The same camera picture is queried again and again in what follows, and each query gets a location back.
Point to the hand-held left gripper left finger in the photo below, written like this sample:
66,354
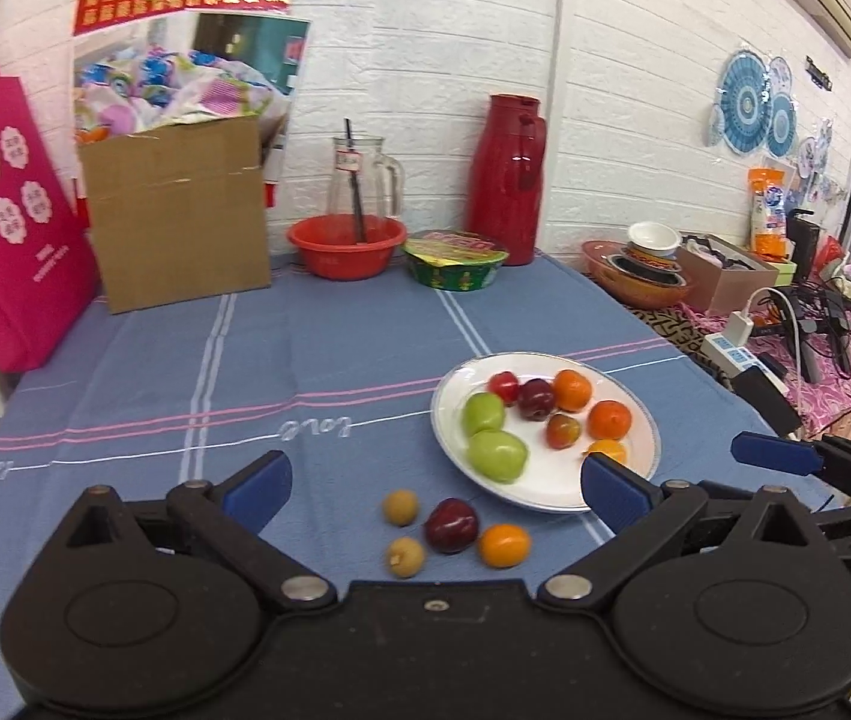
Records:
260,484

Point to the glass pitcher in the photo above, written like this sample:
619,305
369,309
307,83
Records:
373,180

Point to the red plastic basin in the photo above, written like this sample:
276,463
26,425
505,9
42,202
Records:
343,259

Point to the floral cloth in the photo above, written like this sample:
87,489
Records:
170,90

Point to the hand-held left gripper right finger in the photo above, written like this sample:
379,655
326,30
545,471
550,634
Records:
613,487

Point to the small red apple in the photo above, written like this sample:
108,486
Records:
503,388

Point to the brown cardboard box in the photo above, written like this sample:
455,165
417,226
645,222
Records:
178,225

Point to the large blue paper fan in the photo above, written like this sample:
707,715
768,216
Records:
745,101

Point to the green instant noodle bowl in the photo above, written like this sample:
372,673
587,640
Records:
455,266

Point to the tan open box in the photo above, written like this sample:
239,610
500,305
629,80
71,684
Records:
725,285

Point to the large orange mandarin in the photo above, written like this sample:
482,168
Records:
609,420

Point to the small orange kumquat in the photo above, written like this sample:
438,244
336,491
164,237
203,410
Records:
504,546

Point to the patterned bowl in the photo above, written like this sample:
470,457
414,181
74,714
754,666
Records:
647,266

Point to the black stand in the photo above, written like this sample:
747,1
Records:
804,240

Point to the white porcelain plate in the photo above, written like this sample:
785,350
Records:
545,469

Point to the red thermos jug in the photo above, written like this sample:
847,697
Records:
504,180

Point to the yellow-orange kumquat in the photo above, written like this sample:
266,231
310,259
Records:
607,450

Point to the white charger plug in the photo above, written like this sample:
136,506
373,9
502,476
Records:
742,326

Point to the red-green small tomato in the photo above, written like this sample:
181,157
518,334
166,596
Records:
563,430

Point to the black stirring stick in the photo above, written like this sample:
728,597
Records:
354,180

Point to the brown longan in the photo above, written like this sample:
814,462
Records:
401,507
405,557

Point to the blue striped tablecloth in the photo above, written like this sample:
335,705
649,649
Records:
245,360

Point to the dark red plum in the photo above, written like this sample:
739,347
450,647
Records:
452,525
536,399

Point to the pale paper fan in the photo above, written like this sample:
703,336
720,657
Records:
780,75

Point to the orange snack packet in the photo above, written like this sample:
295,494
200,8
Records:
770,214

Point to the orange-brown bowl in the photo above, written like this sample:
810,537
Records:
643,292

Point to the large green jujube fruit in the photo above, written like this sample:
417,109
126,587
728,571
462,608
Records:
498,456

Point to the white wall conduit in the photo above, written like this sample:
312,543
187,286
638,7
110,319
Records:
562,52

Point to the white power strip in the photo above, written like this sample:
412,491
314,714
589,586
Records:
733,356

